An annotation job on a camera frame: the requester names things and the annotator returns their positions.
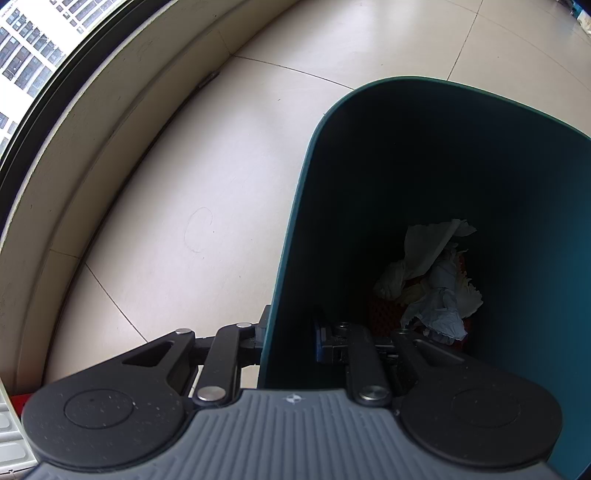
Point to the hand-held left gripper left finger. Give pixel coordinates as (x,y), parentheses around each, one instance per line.
(231,350)

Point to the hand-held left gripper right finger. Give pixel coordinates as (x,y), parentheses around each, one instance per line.
(319,344)

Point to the blue grey paper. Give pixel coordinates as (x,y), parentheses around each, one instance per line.
(443,309)

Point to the white tissue paper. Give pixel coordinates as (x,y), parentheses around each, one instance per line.
(425,249)

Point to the dark teal trash bin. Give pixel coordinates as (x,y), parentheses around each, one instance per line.
(392,161)

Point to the red plastic piece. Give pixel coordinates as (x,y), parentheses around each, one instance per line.
(19,399)

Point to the white ribbed plastic object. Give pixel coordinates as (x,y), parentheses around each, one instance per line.
(11,438)

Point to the black window frame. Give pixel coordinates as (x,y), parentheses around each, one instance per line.
(69,69)

